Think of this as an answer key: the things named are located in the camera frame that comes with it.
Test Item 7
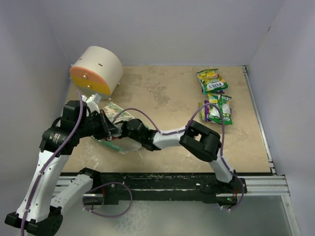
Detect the green floral paper bag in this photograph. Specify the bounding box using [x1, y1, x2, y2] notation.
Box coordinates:
[93, 102, 145, 163]

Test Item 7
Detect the green Fox's candy bag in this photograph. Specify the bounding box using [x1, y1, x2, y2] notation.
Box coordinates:
[199, 106, 210, 122]
[196, 68, 228, 91]

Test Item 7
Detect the green spring tea candy bag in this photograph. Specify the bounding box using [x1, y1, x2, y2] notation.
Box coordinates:
[208, 93, 233, 125]

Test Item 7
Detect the purple berry Fox's candy bag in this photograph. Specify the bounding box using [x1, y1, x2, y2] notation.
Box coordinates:
[202, 105, 212, 122]

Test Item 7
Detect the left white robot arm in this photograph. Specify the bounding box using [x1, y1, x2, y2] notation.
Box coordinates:
[5, 100, 121, 236]

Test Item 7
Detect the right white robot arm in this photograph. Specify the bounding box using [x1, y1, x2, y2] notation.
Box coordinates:
[118, 119, 238, 191]

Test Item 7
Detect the white cylinder orange rim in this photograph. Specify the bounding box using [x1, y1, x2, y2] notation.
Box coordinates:
[69, 46, 124, 100]

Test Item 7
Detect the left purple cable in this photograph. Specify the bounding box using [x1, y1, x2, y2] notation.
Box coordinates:
[19, 89, 84, 236]

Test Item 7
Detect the purple cable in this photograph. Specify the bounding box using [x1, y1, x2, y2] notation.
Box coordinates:
[112, 103, 237, 177]
[19, 89, 84, 236]

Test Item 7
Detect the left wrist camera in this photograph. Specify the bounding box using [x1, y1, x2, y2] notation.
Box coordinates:
[81, 93, 101, 113]

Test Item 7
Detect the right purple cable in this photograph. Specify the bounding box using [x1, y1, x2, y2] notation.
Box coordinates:
[112, 103, 237, 177]

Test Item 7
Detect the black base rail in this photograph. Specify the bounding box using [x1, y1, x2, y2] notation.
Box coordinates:
[81, 172, 248, 205]

